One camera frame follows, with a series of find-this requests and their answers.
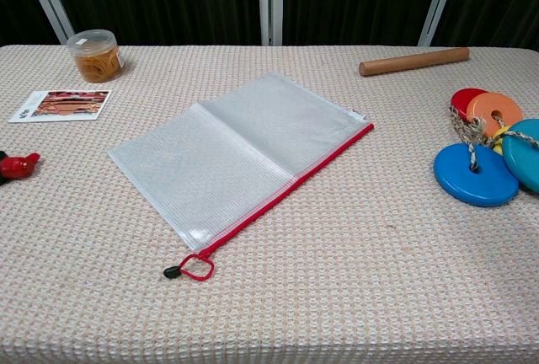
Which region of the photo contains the black and red key fob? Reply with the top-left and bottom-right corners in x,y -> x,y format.
0,151 -> 41,186

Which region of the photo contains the beige waffle tablecloth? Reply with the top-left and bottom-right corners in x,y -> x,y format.
0,45 -> 539,364

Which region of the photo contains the wooden rolling pin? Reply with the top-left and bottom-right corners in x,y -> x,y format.
358,46 -> 471,78

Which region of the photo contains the blue wooden disc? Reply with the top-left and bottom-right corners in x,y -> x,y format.
433,142 -> 520,208

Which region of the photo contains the red wooden disc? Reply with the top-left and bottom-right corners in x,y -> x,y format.
450,88 -> 489,122

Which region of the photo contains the clear jar of rubber bands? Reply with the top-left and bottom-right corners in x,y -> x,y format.
66,29 -> 125,83

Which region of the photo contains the printed postcard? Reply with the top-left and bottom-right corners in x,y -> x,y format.
8,89 -> 112,124

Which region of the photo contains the orange wooden disc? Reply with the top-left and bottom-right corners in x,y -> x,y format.
466,92 -> 525,138

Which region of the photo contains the yellow wooden disc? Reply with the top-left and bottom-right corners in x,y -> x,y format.
491,126 -> 513,155

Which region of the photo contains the teal wooden disc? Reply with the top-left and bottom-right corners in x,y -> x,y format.
501,118 -> 539,195

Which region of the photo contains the upright white frame post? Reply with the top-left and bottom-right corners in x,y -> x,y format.
258,0 -> 285,46

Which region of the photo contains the braided rope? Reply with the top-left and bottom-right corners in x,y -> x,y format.
448,106 -> 539,171

